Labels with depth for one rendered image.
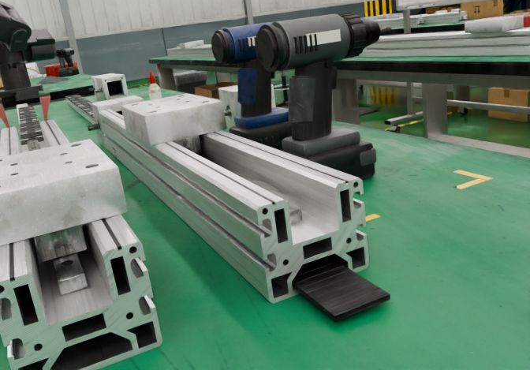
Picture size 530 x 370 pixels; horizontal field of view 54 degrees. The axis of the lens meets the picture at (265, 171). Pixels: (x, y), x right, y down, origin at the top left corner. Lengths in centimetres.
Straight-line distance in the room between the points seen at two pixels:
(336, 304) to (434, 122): 285
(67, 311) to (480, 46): 187
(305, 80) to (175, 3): 1207
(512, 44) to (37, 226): 178
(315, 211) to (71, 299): 22
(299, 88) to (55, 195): 35
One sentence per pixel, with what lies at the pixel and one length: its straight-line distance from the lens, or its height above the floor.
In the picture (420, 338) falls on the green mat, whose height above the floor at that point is 78.
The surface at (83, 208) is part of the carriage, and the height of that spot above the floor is 88.
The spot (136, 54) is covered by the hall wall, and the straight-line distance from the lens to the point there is 1239.
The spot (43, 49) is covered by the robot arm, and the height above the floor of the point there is 100.
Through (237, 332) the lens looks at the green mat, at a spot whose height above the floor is 78.
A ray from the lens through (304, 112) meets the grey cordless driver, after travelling 67.
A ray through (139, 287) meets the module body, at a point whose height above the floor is 83.
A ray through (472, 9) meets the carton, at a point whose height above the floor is 86.
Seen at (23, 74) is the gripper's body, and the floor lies 96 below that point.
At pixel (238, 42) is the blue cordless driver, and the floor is 97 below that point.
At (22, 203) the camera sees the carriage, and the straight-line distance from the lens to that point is 43.
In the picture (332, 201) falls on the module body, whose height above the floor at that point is 85.
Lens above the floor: 100
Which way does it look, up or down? 16 degrees down
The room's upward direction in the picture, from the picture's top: 8 degrees counter-clockwise
